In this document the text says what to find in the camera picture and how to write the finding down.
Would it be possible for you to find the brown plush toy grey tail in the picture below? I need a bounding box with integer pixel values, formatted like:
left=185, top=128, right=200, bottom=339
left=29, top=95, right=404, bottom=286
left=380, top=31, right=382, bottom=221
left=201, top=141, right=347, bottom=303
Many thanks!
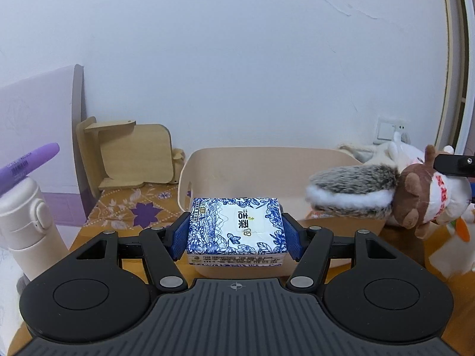
left=304, top=144, right=474, bottom=240

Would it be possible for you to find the round wooden frame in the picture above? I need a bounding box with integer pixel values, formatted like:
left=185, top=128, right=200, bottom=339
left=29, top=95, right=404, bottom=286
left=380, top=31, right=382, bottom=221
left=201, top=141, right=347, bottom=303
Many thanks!
left=436, top=0, right=475, bottom=156

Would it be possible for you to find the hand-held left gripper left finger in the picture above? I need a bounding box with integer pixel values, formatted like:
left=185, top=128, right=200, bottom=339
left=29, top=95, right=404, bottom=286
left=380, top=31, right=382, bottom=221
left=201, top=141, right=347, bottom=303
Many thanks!
left=70, top=212, right=191, bottom=293

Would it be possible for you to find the large white plush animal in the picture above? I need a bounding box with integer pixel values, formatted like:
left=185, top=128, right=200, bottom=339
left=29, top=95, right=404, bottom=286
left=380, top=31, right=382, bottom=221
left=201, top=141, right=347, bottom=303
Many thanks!
left=338, top=131, right=425, bottom=166

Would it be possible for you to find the beige plastic storage bin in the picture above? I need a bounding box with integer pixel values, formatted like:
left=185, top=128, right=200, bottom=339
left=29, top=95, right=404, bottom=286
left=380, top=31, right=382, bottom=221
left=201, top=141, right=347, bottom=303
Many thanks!
left=178, top=146, right=390, bottom=279

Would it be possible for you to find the white and purple board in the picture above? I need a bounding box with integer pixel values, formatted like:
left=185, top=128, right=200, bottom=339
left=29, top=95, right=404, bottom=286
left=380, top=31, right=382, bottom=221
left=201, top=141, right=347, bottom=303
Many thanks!
left=0, top=64, right=97, bottom=227

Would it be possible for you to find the blue floral tissue pack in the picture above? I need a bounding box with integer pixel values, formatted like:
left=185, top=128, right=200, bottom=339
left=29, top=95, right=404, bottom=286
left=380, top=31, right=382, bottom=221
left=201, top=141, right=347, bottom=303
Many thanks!
left=186, top=196, right=288, bottom=268

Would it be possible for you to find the small wooden stand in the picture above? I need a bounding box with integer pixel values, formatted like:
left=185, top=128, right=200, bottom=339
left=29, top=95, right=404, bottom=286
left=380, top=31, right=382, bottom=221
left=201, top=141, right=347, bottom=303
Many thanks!
left=76, top=116, right=175, bottom=190

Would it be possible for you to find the white thermos bottle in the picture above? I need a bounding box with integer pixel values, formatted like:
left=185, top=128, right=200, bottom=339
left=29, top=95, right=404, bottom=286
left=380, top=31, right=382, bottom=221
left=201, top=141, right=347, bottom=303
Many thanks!
left=0, top=177, right=69, bottom=280

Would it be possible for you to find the white wall socket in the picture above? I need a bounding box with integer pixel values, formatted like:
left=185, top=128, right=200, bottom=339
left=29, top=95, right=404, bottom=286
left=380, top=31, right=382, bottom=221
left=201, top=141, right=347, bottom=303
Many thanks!
left=376, top=116, right=409, bottom=146

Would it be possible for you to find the purple marker pen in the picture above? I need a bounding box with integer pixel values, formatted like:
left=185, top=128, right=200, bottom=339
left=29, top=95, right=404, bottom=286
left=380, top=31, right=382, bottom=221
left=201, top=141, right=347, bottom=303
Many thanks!
left=0, top=143, right=61, bottom=195

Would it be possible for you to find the yellow floral tablecloth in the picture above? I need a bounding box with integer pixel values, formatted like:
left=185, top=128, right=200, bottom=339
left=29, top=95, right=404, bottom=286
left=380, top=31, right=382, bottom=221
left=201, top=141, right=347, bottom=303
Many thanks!
left=85, top=183, right=194, bottom=231

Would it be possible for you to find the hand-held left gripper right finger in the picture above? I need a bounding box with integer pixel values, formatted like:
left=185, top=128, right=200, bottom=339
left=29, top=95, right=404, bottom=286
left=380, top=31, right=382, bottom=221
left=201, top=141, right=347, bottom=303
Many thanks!
left=282, top=212, right=409, bottom=293

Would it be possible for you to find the small wooden figure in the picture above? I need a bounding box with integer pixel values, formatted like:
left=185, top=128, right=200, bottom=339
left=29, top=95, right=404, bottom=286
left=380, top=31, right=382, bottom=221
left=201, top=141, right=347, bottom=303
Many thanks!
left=171, top=147, right=186, bottom=173

